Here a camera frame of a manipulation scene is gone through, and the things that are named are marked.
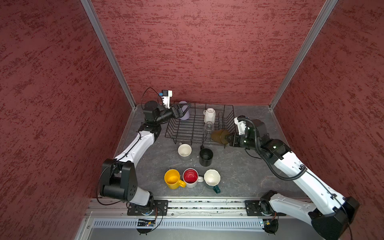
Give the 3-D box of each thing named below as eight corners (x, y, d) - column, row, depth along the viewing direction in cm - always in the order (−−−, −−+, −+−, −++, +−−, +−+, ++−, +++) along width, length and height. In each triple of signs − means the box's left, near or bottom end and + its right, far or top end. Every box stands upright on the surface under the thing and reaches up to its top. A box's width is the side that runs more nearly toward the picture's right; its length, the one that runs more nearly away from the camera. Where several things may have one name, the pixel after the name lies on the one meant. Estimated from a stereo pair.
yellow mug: (166, 189, 82) (163, 184, 74) (167, 175, 87) (165, 169, 79) (185, 189, 82) (184, 184, 74) (186, 175, 87) (185, 169, 79)
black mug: (199, 166, 90) (199, 160, 83) (199, 151, 97) (199, 145, 90) (212, 166, 90) (213, 160, 83) (211, 152, 97) (212, 145, 90)
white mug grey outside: (177, 159, 93) (176, 152, 85) (181, 149, 97) (180, 142, 89) (190, 162, 91) (189, 155, 84) (193, 152, 96) (192, 145, 88)
